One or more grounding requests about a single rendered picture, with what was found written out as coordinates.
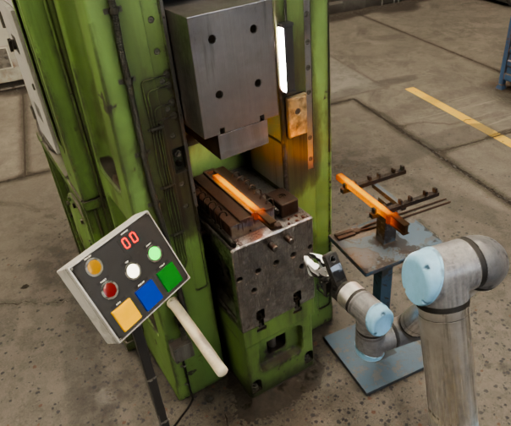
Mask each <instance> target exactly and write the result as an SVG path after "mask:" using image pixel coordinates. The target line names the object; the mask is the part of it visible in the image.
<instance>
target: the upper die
mask: <svg viewBox="0 0 511 426"><path fill-rule="evenodd" d="M260 120H261V121H260V122H257V123H252V124H250V125H247V126H244V127H242V128H237V129H235V130H232V131H229V132H227V133H224V132H223V131H222V130H220V134H219V135H217V136H214V137H211V138H209V139H203V138H202V137H201V136H200V135H198V134H197V133H196V132H194V131H193V130H192V129H191V128H189V127H188V126H186V125H185V124H184V129H185V132H186V133H187V134H189V135H190V136H191V137H192V138H194V139H195V140H196V141H198V142H199V143H200V144H201V145H203V146H204V147H206V148H207V149H208V150H209V151H210V152H211V153H212V154H214V155H215V156H216V157H218V158H219V159H220V160H223V159H225V158H228V157H230V156H235V155H237V154H239V153H242V152H245V151H247V150H251V149H254V148H256V147H259V146H262V145H265V144H268V143H269V140H268V128H267V119H265V120H264V119H262V118H261V117H260Z"/></svg>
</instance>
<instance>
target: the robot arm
mask: <svg viewBox="0 0 511 426"><path fill-rule="evenodd" d="M310 256H311V257H312V258H314V259H316V261H318V264H317V263H314V262H313V260H312V259H310V258H309V256H304V262H305V264H306V266H307V270H308V274H309V275H310V276H314V277H317V278H318V282H319V284H320V285H321V286H319V285H318V284H316V289H317V290H318V291H319V292H320V293H322V294H323V295H324V296H325V297H326V298H327V297H329V296H331V297H333V298H334V299H335V300H336V301H337V302H338V304H339V305H340V306H341V307H342V308H344V309H345V310H346V311H347V312H348V313H349V314H350V315H352V316H353V317H354V318H355V319H356V327H355V341H354V345H355V351H356V353H357V354H358V356H359V357H360V358H362V359H364V360H365V361H368V362H376V361H379V360H380V359H382V357H383V356H384V352H386V351H389V350H392V349H394V348H396V347H401V346H403V345H406V344H409V343H411V342H414V341H421V350H422V357H423V365H424V373H425V382H426V396H427V404H428V412H429V420H430V426H479V422H478V411H477V400H476V388H475V367H474V356H473V346H472V335H471V323H470V298H471V297H472V296H474V295H475V294H476V293H478V292H487V291H490V290H492V289H493V288H495V287H497V286H498V285H499V284H500V283H501V282H502V281H503V280H504V279H505V277H506V276H507V274H508V270H509V259H508V255H507V253H506V251H505V249H504V247H503V246H502V245H501V244H500V243H498V242H497V241H496V240H494V239H492V238H489V237H487V236H483V235H469V236H463V237H461V238H457V239H454V240H451V241H447V242H445V243H439V244H437V245H433V246H431V247H429V246H428V247H424V248H421V249H420V250H418V251H415V252H413V253H411V254H409V255H408V257H407V258H406V259H405V260H404V263H403V267H402V283H403V287H404V288H405V293H406V295H407V297H408V298H409V300H410V301H411V302H412V303H413V304H412V305H411V306H410V307H409V308H408V309H406V310H405V311H404V312H403V313H402V314H401V315H399V316H397V317H393V312H392V311H391V310H390V309H389V308H388V306H387V305H385V304H384V303H382V302H380V301H379V300H378V299H377V298H375V297H374V296H373V295H372V294H370V293H369V292H368V291H366V290H365V289H364V288H363V287H362V286H361V285H360V284H359V283H358V282H356V281H348V280H347V278H346V275H345V274H344V271H343V267H342V265H341V263H340V260H339V258H338V254H337V252H335V251H330V252H328V253H326V254H324V255H320V254H313V253H310ZM319 267H320V268H319ZM319 269H320V270H319ZM320 288H321V289H322V290H323V292H322V291H320ZM328 292H329V293H328ZM327 293H328V295H327Z"/></svg>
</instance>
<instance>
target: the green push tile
mask: <svg viewBox="0 0 511 426"><path fill-rule="evenodd" d="M156 275H157V277H158V279H159V280H160V282H161V283H162V285H163V286H164V288H165V289H166V291H167V292H170V291H171V290H172V289H173V288H175V287H176V286H177V285H178V284H179V283H180V282H181V281H182V280H183V277H182V276H181V275H180V274H179V271H178V270H177V268H176V267H175V265H174V264H173V262H172V261H171V262H169V263H168V264H167V265H165V266H164V267H163V268H162V269H161V270H160V271H158V272H157V273H156Z"/></svg>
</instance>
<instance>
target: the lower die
mask: <svg viewBox="0 0 511 426"><path fill-rule="evenodd" d="M213 170H214V171H215V172H216V173H218V174H219V175H221V176H222V177H223V178H224V179H226V180H227V181H228V182H229V183H231V184H232V185H233V186H234V187H235V188H236V189H237V190H238V191H239V192H241V193H242V194H243V195H244V196H246V197H247V198H248V199H249V200H251V201H252V202H253V203H254V204H255V205H257V206H258V207H259V208H260V209H261V208H265V209H266V213H267V214H268V215H269V216H271V217H272V218H273V219H274V220H275V217H274V206H273V205H271V204H270V203H269V202H267V203H266V200H265V199H263V198H262V197H261V199H259V198H260V195H259V194H258V193H257V192H255V194H254V190H253V189H252V188H250V190H248V187H249V186H248V185H246V184H245V183H244V185H242V184H243V182H242V181H241V180H240V179H239V181H237V179H238V178H237V177H236V176H235V175H234V176H233V177H232V173H231V172H230V171H229V170H228V169H227V168H226V167H224V166H222V167H219V168H216V169H215V168H212V169H209V170H206V171H204V172H203V174H201V175H198V176H195V177H193V179H194V183H196V185H197V187H200V188H201V192H206V196H210V197H211V198H212V201H215V202H216V203H217V206H221V207H222V210H220V208H219V207H218V208H216V209H215V216H216V221H217V224H218V225H219V219H218V215H219V213H220V212H221V211H226V212H227V213H228V216H226V214H225V213H224V212H223V213H222V214H221V215H220V219H221V225H222V228H223V230H224V231H225V232H226V233H227V234H228V235H229V236H230V237H231V238H232V239H233V240H234V239H236V238H240V237H242V236H244V235H246V234H248V233H251V232H253V231H255V230H258V229H260V228H262V227H265V225H264V224H263V223H262V222H261V221H259V220H255V217H254V213H253V212H252V211H251V210H250V209H248V208H247V207H246V206H245V205H244V204H242V203H241V202H240V201H239V200H238V199H236V198H235V197H234V196H233V195H232V194H231V193H229V192H228V191H227V190H226V189H225V188H224V187H223V186H222V185H221V184H220V183H218V182H217V181H216V180H215V179H214V178H213V177H211V176H210V175H209V174H208V172H210V171H213ZM195 193H196V198H197V204H199V200H198V194H199V193H200V189H199V188H198V189H196V190H195ZM204 198H205V194H204V193H202V194H200V202H201V208H202V209H203V210H204V206H203V199H204ZM210 202H211V201H210V199H209V198H206V199H205V207H206V213H207V214H208V215H209V211H208V204H209V203H210ZM265 203H266V204H265ZM215 207H216V206H215V203H210V212H211V217H212V219H213V220H214V215H213V209H214V208H215ZM219 226H220V225H219ZM250 229H251V232H250Z"/></svg>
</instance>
